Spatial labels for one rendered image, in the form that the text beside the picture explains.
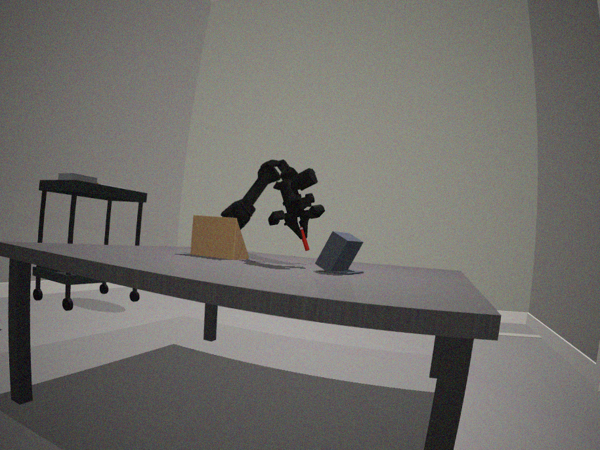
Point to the red peg with white band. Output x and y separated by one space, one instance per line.
304 239

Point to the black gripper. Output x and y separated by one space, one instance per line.
291 217

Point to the grey sloped panel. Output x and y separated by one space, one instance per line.
338 253

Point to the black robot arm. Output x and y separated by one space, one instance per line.
291 182

